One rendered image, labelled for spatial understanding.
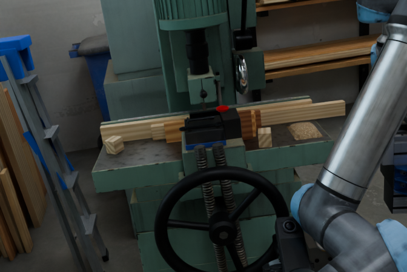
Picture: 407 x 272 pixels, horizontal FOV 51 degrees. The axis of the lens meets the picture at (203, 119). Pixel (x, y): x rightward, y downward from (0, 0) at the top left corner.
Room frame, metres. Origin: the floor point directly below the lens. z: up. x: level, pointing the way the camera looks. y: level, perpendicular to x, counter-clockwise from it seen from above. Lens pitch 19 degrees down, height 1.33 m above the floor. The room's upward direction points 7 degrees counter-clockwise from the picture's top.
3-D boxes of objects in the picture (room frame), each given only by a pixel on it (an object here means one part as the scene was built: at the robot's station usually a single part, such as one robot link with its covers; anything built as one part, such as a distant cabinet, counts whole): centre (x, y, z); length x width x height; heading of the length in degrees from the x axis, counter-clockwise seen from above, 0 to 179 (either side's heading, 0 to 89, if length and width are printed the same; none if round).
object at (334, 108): (1.11, -0.12, 0.92); 0.54 x 0.02 x 0.04; 91
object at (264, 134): (0.98, -0.15, 0.92); 0.04 x 0.03 x 0.04; 171
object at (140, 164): (1.00, -0.01, 0.87); 0.61 x 0.30 x 0.06; 91
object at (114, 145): (1.05, 0.24, 0.92); 0.04 x 0.03 x 0.04; 150
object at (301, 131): (1.03, -0.26, 0.91); 0.10 x 0.07 x 0.02; 1
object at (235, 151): (0.92, -0.01, 0.92); 0.15 x 0.13 x 0.09; 91
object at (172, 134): (1.07, -0.02, 0.93); 0.25 x 0.01 x 0.06; 91
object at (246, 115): (1.02, -0.04, 0.94); 0.16 x 0.01 x 0.08; 91
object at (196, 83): (1.13, -0.01, 1.03); 0.14 x 0.07 x 0.09; 1
